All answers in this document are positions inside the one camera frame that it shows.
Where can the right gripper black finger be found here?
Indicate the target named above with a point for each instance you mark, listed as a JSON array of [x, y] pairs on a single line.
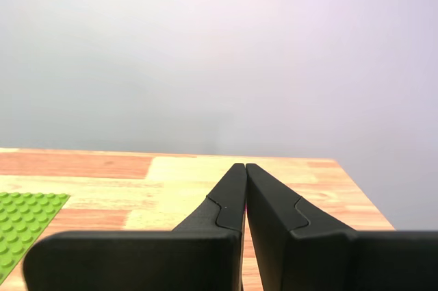
[[137, 260], [342, 260]]

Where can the green studded baseplate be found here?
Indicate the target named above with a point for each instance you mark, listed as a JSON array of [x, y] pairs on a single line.
[[20, 219]]

